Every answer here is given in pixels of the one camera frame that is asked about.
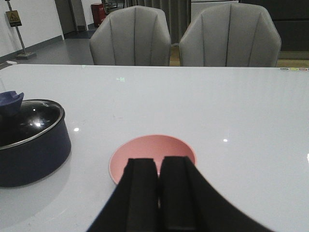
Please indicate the glass lid blue knob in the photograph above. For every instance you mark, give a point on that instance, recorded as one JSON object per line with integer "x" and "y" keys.
{"x": 24, "y": 120}

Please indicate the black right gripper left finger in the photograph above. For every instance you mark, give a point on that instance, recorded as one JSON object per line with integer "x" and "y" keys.
{"x": 133, "y": 206}

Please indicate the right beige chair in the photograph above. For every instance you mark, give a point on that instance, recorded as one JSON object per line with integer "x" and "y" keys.
{"x": 231, "y": 35}

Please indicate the yellow warning sign stand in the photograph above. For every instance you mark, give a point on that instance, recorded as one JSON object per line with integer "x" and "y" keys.
{"x": 15, "y": 22}

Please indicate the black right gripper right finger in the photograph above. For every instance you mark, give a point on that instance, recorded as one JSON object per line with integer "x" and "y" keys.
{"x": 189, "y": 203}

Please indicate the dark blue saucepan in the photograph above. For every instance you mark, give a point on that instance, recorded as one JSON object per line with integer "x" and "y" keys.
{"x": 36, "y": 159}

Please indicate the beige chair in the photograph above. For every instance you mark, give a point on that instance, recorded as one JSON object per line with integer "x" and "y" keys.
{"x": 231, "y": 35}
{"x": 133, "y": 36}

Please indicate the left beige chair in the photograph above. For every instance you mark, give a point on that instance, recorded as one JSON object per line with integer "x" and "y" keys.
{"x": 133, "y": 36}

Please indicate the pink bowl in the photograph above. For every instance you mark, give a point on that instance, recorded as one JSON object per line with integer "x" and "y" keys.
{"x": 155, "y": 146}

